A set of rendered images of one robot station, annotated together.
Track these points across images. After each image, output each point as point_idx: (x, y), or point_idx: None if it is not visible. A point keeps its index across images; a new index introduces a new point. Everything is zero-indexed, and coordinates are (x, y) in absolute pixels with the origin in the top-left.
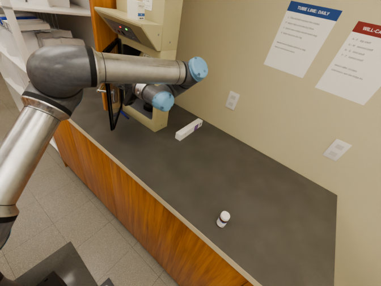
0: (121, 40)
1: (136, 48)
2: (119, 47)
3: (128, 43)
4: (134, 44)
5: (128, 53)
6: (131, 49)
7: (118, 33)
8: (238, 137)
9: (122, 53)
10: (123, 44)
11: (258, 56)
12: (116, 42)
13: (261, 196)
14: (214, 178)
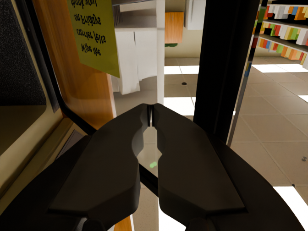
0: (51, 111)
1: (0, 160)
2: (51, 84)
3: (31, 131)
4: (14, 158)
5: (14, 78)
6: (7, 90)
7: (69, 137)
8: None
9: (38, 79)
10: (41, 104)
11: None
12: (75, 122)
13: None
14: None
